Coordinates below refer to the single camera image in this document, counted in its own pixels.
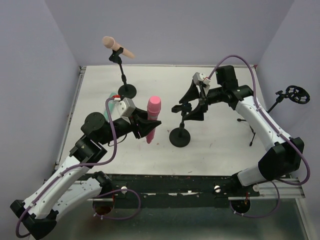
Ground black tripod with round mount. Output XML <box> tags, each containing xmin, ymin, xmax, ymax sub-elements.
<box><xmin>236</xmin><ymin>85</ymin><xmax>310</xmax><ymax>147</ymax></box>

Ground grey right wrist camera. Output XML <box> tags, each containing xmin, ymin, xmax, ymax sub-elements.
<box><xmin>192</xmin><ymin>72</ymin><xmax>211</xmax><ymax>88</ymax></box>

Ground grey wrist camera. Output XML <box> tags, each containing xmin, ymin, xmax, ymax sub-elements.
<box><xmin>192</xmin><ymin>72</ymin><xmax>211</xmax><ymax>88</ymax></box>
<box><xmin>115</xmin><ymin>97</ymin><xmax>136</xmax><ymax>118</ymax></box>

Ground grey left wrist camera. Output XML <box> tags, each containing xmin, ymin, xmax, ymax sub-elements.
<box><xmin>115</xmin><ymin>97</ymin><xmax>136</xmax><ymax>118</ymax></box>

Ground black mic stand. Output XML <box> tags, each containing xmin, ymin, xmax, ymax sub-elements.
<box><xmin>108</xmin><ymin>47</ymin><xmax>137</xmax><ymax>99</ymax></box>
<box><xmin>169</xmin><ymin>102</ymin><xmax>192</xmax><ymax>148</ymax></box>

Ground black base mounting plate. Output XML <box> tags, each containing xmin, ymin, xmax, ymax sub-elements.
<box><xmin>82</xmin><ymin>172</ymin><xmax>261</xmax><ymax>210</ymax></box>

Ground aluminium rail right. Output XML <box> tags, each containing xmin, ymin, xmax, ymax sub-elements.
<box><xmin>228</xmin><ymin>177</ymin><xmax>306</xmax><ymax>201</ymax></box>

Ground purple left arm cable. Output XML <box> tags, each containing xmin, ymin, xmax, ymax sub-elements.
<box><xmin>15</xmin><ymin>96</ymin><xmax>141</xmax><ymax>238</ymax></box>

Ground pink toy microphone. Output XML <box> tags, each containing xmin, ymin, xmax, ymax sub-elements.
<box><xmin>146</xmin><ymin>96</ymin><xmax>162</xmax><ymax>144</ymax></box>

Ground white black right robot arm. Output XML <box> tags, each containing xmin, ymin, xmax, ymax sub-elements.
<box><xmin>179</xmin><ymin>65</ymin><xmax>304</xmax><ymax>187</ymax></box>

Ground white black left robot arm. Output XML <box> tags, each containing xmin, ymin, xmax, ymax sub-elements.
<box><xmin>10</xmin><ymin>108</ymin><xmax>161</xmax><ymax>240</ymax></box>

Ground green toy microphone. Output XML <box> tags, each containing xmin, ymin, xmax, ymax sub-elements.
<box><xmin>103</xmin><ymin>92</ymin><xmax>117</xmax><ymax>122</ymax></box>

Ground peach toy microphone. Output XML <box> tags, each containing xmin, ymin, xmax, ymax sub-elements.
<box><xmin>102</xmin><ymin>36</ymin><xmax>135</xmax><ymax>59</ymax></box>

